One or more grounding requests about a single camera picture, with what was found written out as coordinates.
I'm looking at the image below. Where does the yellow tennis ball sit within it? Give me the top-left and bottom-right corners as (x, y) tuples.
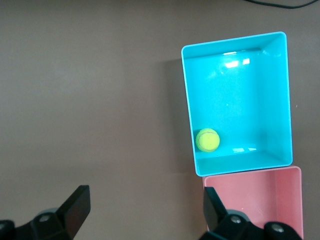
(195, 127), (221, 153)

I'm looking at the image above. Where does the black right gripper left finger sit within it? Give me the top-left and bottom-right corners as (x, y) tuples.
(0, 184), (91, 240)

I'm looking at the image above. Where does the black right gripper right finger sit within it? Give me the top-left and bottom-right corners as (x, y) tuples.
(199, 186), (303, 240)

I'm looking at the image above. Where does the pink plastic bin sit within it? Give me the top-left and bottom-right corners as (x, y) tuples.
(202, 165), (303, 240)

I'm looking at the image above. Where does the long black cable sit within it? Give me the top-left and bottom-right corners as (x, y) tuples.
(243, 0), (320, 10)

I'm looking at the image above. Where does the blue plastic bin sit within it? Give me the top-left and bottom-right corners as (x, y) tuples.
(180, 31), (294, 177)

